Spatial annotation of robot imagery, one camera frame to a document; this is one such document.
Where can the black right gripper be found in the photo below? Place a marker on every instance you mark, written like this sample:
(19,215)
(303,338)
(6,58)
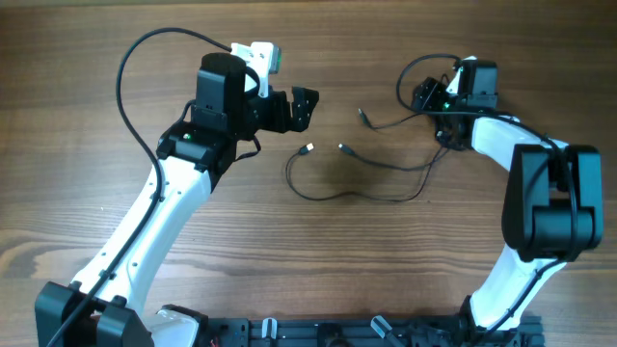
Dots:
(429,96)

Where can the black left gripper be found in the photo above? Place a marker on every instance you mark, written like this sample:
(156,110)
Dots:
(279,119)

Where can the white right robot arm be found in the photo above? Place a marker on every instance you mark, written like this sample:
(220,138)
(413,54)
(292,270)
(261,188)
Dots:
(553,205)

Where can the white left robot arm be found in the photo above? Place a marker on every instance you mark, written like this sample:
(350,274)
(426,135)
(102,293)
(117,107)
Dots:
(104,302)

